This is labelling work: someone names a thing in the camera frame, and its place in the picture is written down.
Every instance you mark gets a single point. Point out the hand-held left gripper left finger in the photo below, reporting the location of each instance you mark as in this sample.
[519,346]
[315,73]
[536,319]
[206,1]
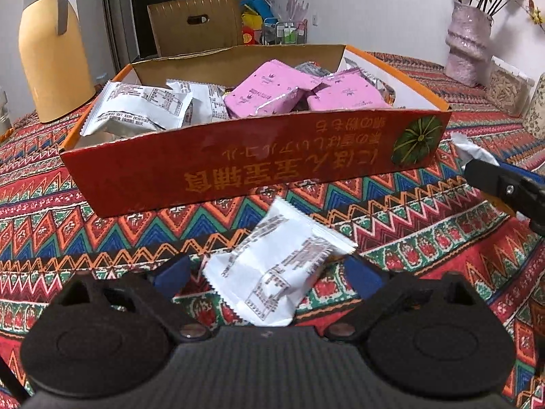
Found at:
[172,275]

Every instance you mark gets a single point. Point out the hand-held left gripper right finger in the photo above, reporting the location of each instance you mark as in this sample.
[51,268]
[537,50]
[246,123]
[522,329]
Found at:
[366,277]

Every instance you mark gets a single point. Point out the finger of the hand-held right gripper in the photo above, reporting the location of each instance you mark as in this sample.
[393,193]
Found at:
[498,183]
[526,171]

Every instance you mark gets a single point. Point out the white printed snack packet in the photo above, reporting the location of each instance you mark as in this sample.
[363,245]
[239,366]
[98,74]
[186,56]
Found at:
[127,106]
[472,151]
[204,102]
[272,264]

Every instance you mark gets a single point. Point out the orange-edged cardboard box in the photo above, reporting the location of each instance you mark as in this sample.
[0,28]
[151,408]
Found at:
[213,170]

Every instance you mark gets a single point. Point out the floral patterned container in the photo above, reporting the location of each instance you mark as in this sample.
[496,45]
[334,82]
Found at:
[536,110]

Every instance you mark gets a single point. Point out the clear storage container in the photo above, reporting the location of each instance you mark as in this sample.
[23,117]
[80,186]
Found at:
[506,89]

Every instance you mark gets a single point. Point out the pink textured vase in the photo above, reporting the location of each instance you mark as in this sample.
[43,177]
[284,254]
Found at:
[466,47]

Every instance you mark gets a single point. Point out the pink snack packet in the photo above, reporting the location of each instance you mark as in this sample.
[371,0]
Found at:
[264,89]
[349,93]

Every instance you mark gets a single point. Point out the drinking glass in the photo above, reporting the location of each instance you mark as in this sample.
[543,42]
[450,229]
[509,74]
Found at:
[4,115]

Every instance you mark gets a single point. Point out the large brown cardboard carton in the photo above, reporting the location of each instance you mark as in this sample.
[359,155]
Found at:
[191,38]

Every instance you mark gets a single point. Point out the yellow thermos jug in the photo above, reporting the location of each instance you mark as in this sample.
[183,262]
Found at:
[51,64]

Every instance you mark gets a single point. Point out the red gift box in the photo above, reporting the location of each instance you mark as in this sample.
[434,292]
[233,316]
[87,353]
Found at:
[249,37]

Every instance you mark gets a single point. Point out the yellow bag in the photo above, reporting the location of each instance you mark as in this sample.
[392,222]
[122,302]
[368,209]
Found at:
[251,21]

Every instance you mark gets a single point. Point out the dark entrance door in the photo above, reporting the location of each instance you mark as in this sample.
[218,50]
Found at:
[140,8]

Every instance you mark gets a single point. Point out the pink feather decoration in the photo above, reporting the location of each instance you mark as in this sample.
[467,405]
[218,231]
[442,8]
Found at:
[293,2]

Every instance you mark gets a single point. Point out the blue bag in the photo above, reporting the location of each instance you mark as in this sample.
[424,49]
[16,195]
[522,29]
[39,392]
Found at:
[259,5]

